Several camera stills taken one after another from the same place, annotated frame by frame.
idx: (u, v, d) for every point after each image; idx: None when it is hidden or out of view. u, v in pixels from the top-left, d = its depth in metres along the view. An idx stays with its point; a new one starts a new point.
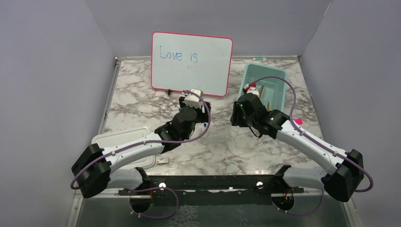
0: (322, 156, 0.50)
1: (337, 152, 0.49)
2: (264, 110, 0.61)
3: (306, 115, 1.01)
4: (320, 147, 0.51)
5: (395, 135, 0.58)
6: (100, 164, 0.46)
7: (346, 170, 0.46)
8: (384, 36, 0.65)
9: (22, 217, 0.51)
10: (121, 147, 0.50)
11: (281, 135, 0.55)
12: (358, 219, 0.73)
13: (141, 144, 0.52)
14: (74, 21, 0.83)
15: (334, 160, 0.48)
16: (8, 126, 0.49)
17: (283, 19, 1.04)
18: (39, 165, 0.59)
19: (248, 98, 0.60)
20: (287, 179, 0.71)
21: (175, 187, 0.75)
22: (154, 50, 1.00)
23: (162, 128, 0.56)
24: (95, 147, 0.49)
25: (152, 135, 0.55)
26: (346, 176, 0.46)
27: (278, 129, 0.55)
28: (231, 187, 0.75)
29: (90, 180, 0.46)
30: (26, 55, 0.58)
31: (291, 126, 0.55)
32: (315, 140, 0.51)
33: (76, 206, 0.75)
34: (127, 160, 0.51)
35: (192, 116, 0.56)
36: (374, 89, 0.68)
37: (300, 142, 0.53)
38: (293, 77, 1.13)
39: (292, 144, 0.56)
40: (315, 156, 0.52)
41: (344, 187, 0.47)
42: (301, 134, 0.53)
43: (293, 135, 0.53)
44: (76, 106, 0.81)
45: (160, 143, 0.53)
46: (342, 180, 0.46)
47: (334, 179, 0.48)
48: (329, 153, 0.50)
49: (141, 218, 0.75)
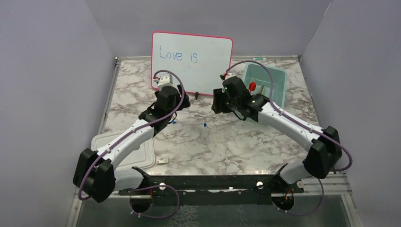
0: (300, 133, 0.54)
1: (313, 129, 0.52)
2: (247, 93, 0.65)
3: (306, 115, 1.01)
4: (298, 126, 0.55)
5: (394, 135, 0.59)
6: (100, 164, 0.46)
7: (322, 145, 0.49)
8: (383, 36, 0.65)
9: (22, 216, 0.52)
10: (113, 143, 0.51)
11: (262, 115, 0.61)
12: (357, 219, 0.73)
13: (131, 134, 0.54)
14: (74, 21, 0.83)
15: (309, 136, 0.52)
16: (8, 126, 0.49)
17: (283, 19, 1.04)
18: (40, 165, 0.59)
19: (232, 81, 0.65)
20: (284, 175, 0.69)
21: (176, 186, 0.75)
22: (154, 50, 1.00)
23: (145, 113, 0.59)
24: (88, 152, 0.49)
25: (139, 122, 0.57)
26: (321, 150, 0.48)
27: (258, 110, 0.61)
28: (232, 187, 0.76)
29: (97, 183, 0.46)
30: (26, 55, 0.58)
31: (271, 108, 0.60)
32: (292, 119, 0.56)
33: (76, 206, 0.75)
34: (123, 152, 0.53)
35: (172, 92, 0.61)
36: (373, 89, 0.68)
37: (278, 120, 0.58)
38: (293, 77, 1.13)
39: (274, 125, 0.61)
40: (293, 134, 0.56)
41: (320, 162, 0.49)
42: (280, 114, 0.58)
43: (273, 116, 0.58)
44: (75, 106, 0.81)
45: (148, 126, 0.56)
46: (317, 154, 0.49)
47: (311, 154, 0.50)
48: (305, 130, 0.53)
49: (141, 218, 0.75)
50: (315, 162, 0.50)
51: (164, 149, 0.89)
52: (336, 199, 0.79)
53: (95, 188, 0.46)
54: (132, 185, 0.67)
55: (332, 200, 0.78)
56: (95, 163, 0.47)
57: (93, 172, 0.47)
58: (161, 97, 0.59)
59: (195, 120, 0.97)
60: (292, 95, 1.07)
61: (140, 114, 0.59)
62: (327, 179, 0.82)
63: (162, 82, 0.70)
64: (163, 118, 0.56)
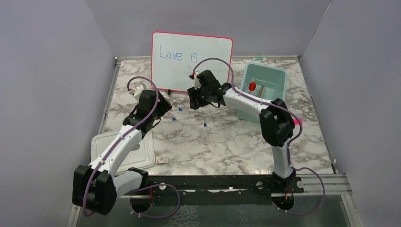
0: (253, 107, 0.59)
1: (262, 101, 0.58)
2: (217, 83, 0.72)
3: (306, 115, 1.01)
4: (252, 101, 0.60)
5: (394, 134, 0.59)
6: (99, 177, 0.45)
7: (270, 112, 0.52)
8: (383, 35, 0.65)
9: (22, 216, 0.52)
10: (105, 154, 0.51)
11: (226, 98, 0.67)
12: (357, 219, 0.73)
13: (120, 141, 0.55)
14: (74, 21, 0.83)
15: (261, 108, 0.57)
16: (8, 125, 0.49)
17: (283, 18, 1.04)
18: (40, 165, 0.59)
19: (203, 73, 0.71)
20: (278, 171, 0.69)
21: (177, 185, 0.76)
22: (154, 50, 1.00)
23: (129, 118, 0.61)
24: (81, 168, 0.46)
25: (125, 128, 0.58)
26: (269, 117, 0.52)
27: (223, 95, 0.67)
28: (231, 187, 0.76)
29: (99, 196, 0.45)
30: (26, 55, 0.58)
31: (231, 91, 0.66)
32: (248, 96, 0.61)
33: (76, 206, 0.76)
34: (117, 161, 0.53)
35: (151, 93, 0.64)
36: (373, 88, 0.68)
37: (238, 100, 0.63)
38: (293, 77, 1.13)
39: (235, 105, 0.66)
40: (251, 109, 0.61)
41: (269, 128, 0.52)
42: (239, 94, 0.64)
43: (233, 96, 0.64)
44: (75, 106, 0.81)
45: (135, 130, 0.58)
46: (266, 121, 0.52)
47: (262, 124, 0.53)
48: (257, 104, 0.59)
49: (141, 218, 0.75)
50: (266, 130, 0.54)
51: (164, 149, 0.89)
52: (336, 199, 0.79)
53: (99, 203, 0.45)
54: (133, 186, 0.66)
55: (332, 200, 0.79)
56: (92, 177, 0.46)
57: (92, 186, 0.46)
58: (142, 98, 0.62)
59: (195, 120, 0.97)
60: (292, 95, 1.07)
61: (124, 120, 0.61)
62: (326, 179, 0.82)
63: (137, 91, 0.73)
64: (147, 117, 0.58)
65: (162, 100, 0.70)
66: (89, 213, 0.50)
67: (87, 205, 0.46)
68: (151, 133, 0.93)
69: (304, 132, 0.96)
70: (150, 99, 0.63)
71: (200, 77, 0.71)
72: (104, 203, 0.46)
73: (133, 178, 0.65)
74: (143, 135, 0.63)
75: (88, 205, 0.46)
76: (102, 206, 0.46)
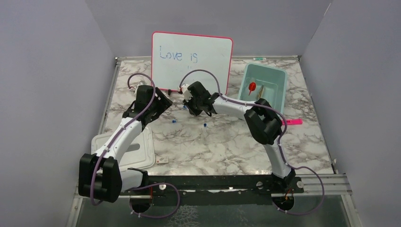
0: (239, 109, 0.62)
1: (246, 103, 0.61)
2: (206, 93, 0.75)
3: (306, 115, 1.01)
4: (237, 104, 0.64)
5: (394, 134, 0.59)
6: (104, 164, 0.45)
7: (254, 112, 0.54)
8: (383, 35, 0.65)
9: (21, 216, 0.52)
10: (109, 143, 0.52)
11: (215, 106, 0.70)
12: (357, 219, 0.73)
13: (123, 131, 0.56)
14: (74, 20, 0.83)
15: (246, 109, 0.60)
16: (9, 126, 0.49)
17: (283, 18, 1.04)
18: (40, 164, 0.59)
19: (192, 85, 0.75)
20: (277, 172, 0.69)
21: (177, 185, 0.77)
22: (154, 50, 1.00)
23: (128, 112, 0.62)
24: (87, 156, 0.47)
25: (125, 120, 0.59)
26: (254, 117, 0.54)
27: (212, 103, 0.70)
28: (231, 187, 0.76)
29: (106, 183, 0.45)
30: (27, 55, 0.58)
31: (220, 98, 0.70)
32: (233, 101, 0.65)
33: (76, 206, 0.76)
34: (121, 149, 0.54)
35: (148, 86, 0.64)
36: (373, 88, 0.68)
37: (225, 106, 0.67)
38: (293, 78, 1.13)
39: (225, 111, 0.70)
40: (239, 113, 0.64)
41: (256, 127, 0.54)
42: (226, 100, 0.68)
43: (221, 103, 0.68)
44: (75, 106, 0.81)
45: (135, 121, 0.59)
46: (252, 122, 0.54)
47: (249, 124, 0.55)
48: (242, 106, 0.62)
49: (141, 218, 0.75)
50: (255, 130, 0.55)
51: (164, 149, 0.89)
52: (337, 199, 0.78)
53: (106, 189, 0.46)
54: (133, 184, 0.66)
55: (333, 199, 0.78)
56: (99, 164, 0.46)
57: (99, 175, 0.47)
58: (140, 91, 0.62)
59: (195, 120, 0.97)
60: (292, 95, 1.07)
61: (123, 113, 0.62)
62: (327, 179, 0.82)
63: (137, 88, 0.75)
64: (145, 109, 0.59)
65: (161, 97, 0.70)
66: (97, 202, 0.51)
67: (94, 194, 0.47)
68: (151, 132, 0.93)
69: (304, 131, 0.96)
70: (148, 92, 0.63)
71: (190, 89, 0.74)
72: (111, 189, 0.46)
73: (136, 174, 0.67)
74: (142, 127, 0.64)
75: (95, 194, 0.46)
76: (109, 193, 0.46)
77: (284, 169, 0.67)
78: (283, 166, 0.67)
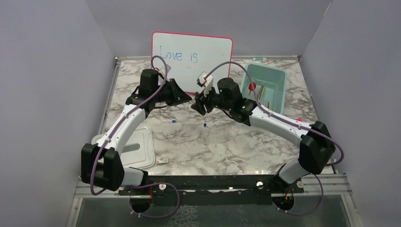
0: (289, 131, 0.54)
1: (301, 125, 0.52)
2: (239, 98, 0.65)
3: (307, 115, 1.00)
4: (286, 124, 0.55)
5: (394, 134, 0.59)
6: (107, 153, 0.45)
7: (312, 139, 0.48)
8: (383, 36, 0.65)
9: (21, 216, 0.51)
10: (111, 132, 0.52)
11: (252, 118, 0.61)
12: (358, 219, 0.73)
13: (125, 119, 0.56)
14: (74, 20, 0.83)
15: (299, 133, 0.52)
16: (8, 126, 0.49)
17: (283, 18, 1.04)
18: (39, 164, 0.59)
19: (229, 86, 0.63)
20: (287, 178, 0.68)
21: (177, 185, 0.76)
22: (154, 50, 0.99)
23: (132, 98, 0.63)
24: (88, 146, 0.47)
25: (128, 108, 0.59)
26: (311, 145, 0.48)
27: (249, 115, 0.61)
28: (231, 187, 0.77)
29: (107, 173, 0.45)
30: (27, 55, 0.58)
31: (259, 111, 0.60)
32: (281, 118, 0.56)
33: (76, 206, 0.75)
34: (123, 139, 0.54)
35: (152, 72, 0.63)
36: (373, 89, 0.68)
37: (268, 122, 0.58)
38: (293, 78, 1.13)
39: (264, 126, 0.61)
40: (284, 133, 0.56)
41: (312, 157, 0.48)
42: (269, 115, 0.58)
43: (263, 118, 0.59)
44: (75, 106, 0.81)
45: (138, 109, 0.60)
46: (308, 150, 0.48)
47: (302, 150, 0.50)
48: (294, 127, 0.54)
49: (141, 218, 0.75)
50: (307, 158, 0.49)
51: (164, 149, 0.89)
52: (337, 199, 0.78)
53: (107, 179, 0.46)
54: (134, 182, 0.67)
55: (333, 200, 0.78)
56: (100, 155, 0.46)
57: (100, 164, 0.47)
58: (144, 77, 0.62)
59: (195, 120, 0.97)
60: (292, 95, 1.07)
61: (127, 100, 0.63)
62: (327, 179, 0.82)
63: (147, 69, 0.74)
64: (151, 97, 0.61)
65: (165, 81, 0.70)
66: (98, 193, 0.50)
67: (96, 183, 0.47)
68: (151, 132, 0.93)
69: None
70: (152, 77, 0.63)
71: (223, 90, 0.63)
72: (112, 178, 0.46)
73: (136, 173, 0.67)
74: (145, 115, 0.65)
75: (97, 182, 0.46)
76: (111, 182, 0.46)
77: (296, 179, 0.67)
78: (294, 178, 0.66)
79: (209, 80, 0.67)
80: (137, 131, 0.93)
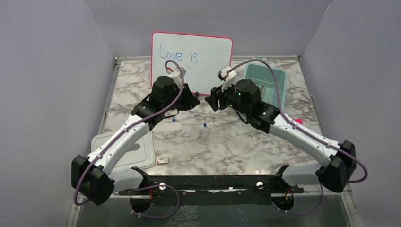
0: (316, 148, 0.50)
1: (331, 144, 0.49)
2: (260, 103, 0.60)
3: (307, 115, 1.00)
4: (313, 140, 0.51)
5: (394, 134, 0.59)
6: (94, 171, 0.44)
7: (341, 161, 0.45)
8: (384, 35, 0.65)
9: (22, 216, 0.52)
10: (104, 148, 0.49)
11: (273, 128, 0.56)
12: (358, 220, 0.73)
13: (123, 134, 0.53)
14: (74, 20, 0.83)
15: (327, 152, 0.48)
16: (9, 125, 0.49)
17: (283, 18, 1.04)
18: (40, 164, 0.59)
19: (249, 90, 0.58)
20: (287, 178, 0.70)
21: (176, 186, 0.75)
22: (154, 50, 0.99)
23: (139, 107, 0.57)
24: (79, 159, 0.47)
25: (131, 120, 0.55)
26: (341, 167, 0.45)
27: (271, 124, 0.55)
28: (231, 187, 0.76)
29: (92, 189, 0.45)
30: (27, 56, 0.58)
31: (283, 121, 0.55)
32: (308, 133, 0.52)
33: (76, 206, 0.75)
34: (117, 156, 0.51)
35: (167, 82, 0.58)
36: (373, 89, 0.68)
37: (292, 134, 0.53)
38: (293, 78, 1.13)
39: (284, 137, 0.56)
40: (308, 148, 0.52)
41: (338, 178, 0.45)
42: (294, 126, 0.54)
43: (286, 129, 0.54)
44: (75, 106, 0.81)
45: (142, 123, 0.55)
46: (337, 172, 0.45)
47: (328, 170, 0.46)
48: (322, 145, 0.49)
49: (141, 218, 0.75)
50: (333, 178, 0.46)
51: (164, 149, 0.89)
52: (336, 199, 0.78)
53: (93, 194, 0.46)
54: (132, 185, 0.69)
55: (332, 200, 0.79)
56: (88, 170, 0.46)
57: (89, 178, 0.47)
58: (155, 87, 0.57)
59: (195, 120, 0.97)
60: (292, 95, 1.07)
61: (134, 108, 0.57)
62: None
63: None
64: (160, 112, 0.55)
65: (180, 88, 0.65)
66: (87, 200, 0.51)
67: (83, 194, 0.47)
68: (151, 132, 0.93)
69: None
70: (164, 88, 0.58)
71: (244, 93, 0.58)
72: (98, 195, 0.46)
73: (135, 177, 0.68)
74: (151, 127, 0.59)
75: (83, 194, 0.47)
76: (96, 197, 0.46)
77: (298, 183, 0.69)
78: (298, 182, 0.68)
79: (231, 74, 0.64)
80: None
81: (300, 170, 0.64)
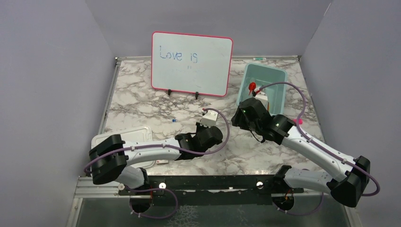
0: (331, 164, 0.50)
1: (346, 161, 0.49)
2: (268, 115, 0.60)
3: (307, 115, 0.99)
4: (328, 155, 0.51)
5: (394, 135, 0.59)
6: (118, 157, 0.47)
7: (357, 178, 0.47)
8: (383, 37, 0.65)
9: (21, 215, 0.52)
10: (140, 144, 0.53)
11: (287, 141, 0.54)
12: (358, 220, 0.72)
13: (160, 147, 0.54)
14: (74, 21, 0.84)
15: (344, 169, 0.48)
16: (9, 125, 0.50)
17: (283, 18, 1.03)
18: (39, 164, 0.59)
19: (251, 104, 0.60)
20: (289, 180, 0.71)
21: (177, 186, 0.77)
22: (154, 50, 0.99)
23: (183, 136, 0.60)
24: (117, 138, 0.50)
25: (171, 141, 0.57)
26: (356, 183, 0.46)
27: (284, 136, 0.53)
28: (231, 187, 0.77)
29: (104, 168, 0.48)
30: (27, 56, 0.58)
31: (297, 133, 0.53)
32: (322, 147, 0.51)
33: (76, 206, 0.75)
34: (141, 159, 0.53)
35: (220, 135, 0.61)
36: (373, 88, 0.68)
37: (308, 148, 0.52)
38: (293, 77, 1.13)
39: (296, 150, 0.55)
40: (322, 163, 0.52)
41: (353, 194, 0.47)
42: (309, 140, 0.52)
43: (300, 143, 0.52)
44: (76, 106, 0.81)
45: (177, 151, 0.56)
46: (353, 189, 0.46)
47: (343, 187, 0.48)
48: (338, 161, 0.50)
49: (141, 218, 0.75)
50: (349, 194, 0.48)
51: None
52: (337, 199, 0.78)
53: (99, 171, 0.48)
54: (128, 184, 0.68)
55: (332, 200, 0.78)
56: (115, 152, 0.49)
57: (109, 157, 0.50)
58: (206, 132, 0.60)
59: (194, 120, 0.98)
60: (292, 95, 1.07)
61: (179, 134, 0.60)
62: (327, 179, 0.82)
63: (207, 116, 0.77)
64: (197, 153, 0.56)
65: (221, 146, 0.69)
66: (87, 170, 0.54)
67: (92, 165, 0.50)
68: (151, 132, 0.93)
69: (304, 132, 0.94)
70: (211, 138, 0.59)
71: (246, 108, 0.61)
72: (100, 175, 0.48)
73: (135, 177, 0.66)
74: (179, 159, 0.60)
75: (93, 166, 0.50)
76: (98, 176, 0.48)
77: (298, 186, 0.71)
78: (299, 185, 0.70)
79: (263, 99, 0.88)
80: (137, 131, 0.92)
81: (308, 177, 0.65)
